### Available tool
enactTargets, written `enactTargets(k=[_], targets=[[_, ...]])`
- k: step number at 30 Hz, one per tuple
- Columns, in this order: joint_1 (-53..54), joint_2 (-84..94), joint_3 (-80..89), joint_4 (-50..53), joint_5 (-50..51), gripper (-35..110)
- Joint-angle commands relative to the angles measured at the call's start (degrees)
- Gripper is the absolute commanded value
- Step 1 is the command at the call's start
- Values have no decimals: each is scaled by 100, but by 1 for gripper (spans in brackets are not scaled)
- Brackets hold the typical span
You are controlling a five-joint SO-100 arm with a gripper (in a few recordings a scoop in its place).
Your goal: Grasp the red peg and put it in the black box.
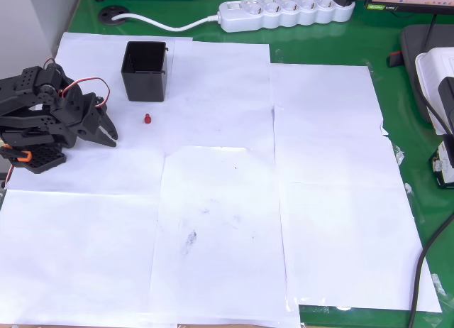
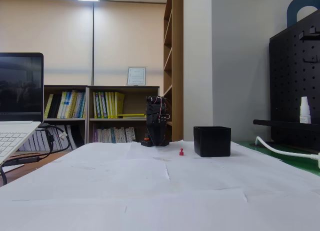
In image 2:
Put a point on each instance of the small white bottle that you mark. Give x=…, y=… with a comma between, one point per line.
x=305, y=111

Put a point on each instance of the purple white book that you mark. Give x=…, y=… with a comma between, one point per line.
x=95, y=136

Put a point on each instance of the black pegboard shelf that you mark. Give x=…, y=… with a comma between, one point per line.
x=275, y=123

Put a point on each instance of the white laptop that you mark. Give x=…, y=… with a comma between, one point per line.
x=20, y=86

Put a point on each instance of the blue white book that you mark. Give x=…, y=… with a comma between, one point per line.
x=80, y=104

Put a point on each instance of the yellow white book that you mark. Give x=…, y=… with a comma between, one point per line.
x=70, y=104
x=62, y=104

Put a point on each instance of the black square box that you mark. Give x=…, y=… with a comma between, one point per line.
x=212, y=142

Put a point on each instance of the orange black table clamp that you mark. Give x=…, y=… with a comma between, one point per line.
x=147, y=138

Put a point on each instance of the yellow green binder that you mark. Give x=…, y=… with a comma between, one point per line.
x=110, y=106
x=113, y=106
x=103, y=106
x=95, y=106
x=99, y=106
x=107, y=106

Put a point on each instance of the wide yellow binder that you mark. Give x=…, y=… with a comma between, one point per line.
x=119, y=103

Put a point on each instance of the black book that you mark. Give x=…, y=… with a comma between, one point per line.
x=55, y=106

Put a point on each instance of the thin yellow book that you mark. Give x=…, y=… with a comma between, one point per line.
x=49, y=106

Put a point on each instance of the dark blue arch-shaped object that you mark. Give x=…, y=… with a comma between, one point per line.
x=292, y=8

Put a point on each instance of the low brown bookcase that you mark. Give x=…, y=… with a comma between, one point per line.
x=65, y=87
x=130, y=101

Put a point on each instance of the black pegboard hook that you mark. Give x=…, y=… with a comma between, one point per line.
x=303, y=36
x=310, y=60

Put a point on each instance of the teal white book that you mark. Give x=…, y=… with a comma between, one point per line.
x=112, y=136

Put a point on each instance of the framed white certificate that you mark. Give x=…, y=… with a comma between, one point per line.
x=136, y=76

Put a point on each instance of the flat yellow folder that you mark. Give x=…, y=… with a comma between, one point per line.
x=131, y=115

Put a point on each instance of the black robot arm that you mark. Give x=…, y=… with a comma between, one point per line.
x=168, y=143

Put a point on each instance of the tall wooden bookshelf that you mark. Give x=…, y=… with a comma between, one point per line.
x=178, y=66

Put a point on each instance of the small red pin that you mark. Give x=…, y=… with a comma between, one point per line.
x=181, y=153

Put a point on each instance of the white paper sheet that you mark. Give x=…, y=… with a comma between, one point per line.
x=160, y=152
x=280, y=211
x=225, y=173
x=100, y=178
x=187, y=213
x=100, y=152
x=62, y=216

